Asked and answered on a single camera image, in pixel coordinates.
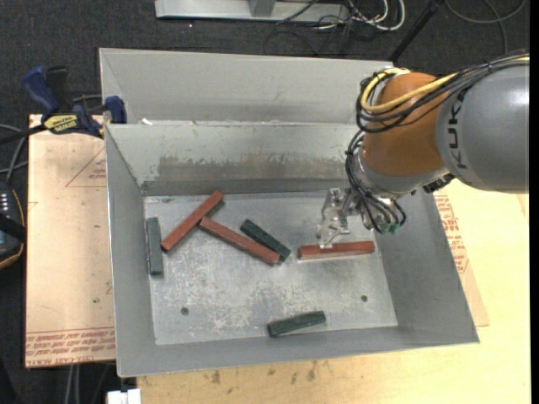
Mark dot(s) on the red-brown flat block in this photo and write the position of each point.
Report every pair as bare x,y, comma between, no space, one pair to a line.
349,251
191,221
240,241

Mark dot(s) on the dark green flat block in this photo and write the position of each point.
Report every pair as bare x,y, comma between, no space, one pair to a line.
154,246
297,323
265,238

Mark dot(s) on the grey metal bin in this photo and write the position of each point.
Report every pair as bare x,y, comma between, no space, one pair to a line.
252,293

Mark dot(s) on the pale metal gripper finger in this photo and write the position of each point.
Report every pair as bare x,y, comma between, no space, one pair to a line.
323,236
340,228

